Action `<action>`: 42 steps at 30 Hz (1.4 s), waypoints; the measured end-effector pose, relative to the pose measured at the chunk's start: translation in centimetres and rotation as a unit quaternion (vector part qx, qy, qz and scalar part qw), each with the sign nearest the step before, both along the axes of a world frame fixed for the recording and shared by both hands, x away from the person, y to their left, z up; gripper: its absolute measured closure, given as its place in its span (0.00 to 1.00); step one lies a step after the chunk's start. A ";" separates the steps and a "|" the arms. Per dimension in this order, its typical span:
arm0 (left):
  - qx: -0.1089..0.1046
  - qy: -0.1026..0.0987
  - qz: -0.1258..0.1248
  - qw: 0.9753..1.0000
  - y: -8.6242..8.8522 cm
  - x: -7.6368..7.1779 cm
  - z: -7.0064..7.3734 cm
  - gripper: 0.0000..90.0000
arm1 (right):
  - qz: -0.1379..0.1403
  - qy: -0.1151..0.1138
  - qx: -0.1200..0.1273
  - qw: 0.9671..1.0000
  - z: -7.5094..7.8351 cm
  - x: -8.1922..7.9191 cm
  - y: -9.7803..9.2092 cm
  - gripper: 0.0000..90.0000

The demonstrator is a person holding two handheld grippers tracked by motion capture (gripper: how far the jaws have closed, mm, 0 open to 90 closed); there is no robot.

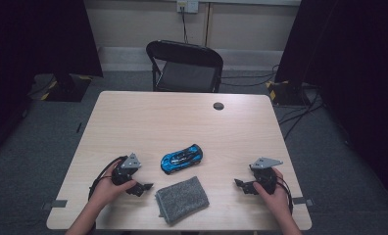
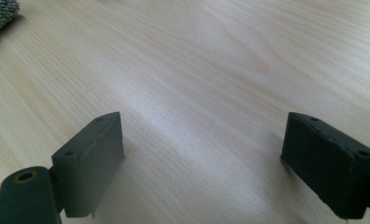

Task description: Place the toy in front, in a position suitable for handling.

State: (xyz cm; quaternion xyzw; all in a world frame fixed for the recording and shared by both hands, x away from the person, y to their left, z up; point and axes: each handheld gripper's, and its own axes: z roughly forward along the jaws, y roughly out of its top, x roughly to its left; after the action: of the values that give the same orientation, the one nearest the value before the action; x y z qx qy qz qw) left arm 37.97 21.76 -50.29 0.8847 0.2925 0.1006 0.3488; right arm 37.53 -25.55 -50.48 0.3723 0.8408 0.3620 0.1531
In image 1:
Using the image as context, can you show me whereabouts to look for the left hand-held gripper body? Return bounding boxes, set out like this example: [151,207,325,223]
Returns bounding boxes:
[112,153,142,186]

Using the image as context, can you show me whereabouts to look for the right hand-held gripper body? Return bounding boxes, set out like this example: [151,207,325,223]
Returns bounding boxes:
[249,157,284,196]

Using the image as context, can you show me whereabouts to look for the grey cloth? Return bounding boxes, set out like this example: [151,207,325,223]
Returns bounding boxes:
[154,175,211,226]

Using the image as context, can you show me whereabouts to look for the blue toy car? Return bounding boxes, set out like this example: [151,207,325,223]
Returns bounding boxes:
[160,143,204,175]

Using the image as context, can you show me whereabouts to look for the person's left hand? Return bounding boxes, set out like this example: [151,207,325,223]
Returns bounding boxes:
[89,177,137,210]

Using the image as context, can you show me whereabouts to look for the person's right hand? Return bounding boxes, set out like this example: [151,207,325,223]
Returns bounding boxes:
[253,167,293,218]

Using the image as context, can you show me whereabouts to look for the grey tape strip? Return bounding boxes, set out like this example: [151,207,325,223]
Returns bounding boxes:
[41,199,69,211]
[292,196,315,208]

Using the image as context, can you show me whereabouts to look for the black stand base yellow stripes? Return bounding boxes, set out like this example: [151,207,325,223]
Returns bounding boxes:
[265,79,312,107]
[28,72,93,103]

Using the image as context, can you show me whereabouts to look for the black folding chair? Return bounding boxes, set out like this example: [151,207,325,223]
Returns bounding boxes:
[145,39,224,94]

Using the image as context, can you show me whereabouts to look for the black curtain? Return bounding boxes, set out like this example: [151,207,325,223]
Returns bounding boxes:
[274,0,388,210]
[0,0,104,165]

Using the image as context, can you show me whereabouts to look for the right hand-held gripper black cable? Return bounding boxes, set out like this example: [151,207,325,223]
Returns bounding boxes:
[274,175,294,216]

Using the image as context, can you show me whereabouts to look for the black floor cables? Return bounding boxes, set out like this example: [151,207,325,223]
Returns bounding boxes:
[220,64,325,141]

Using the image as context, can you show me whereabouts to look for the black power cable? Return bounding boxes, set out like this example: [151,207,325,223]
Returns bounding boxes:
[180,6,189,44]

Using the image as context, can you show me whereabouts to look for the thin wall conduit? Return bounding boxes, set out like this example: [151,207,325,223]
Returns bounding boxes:
[204,2,214,47]

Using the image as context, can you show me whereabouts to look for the white wall socket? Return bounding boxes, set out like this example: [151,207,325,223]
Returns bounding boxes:
[176,0,200,14]

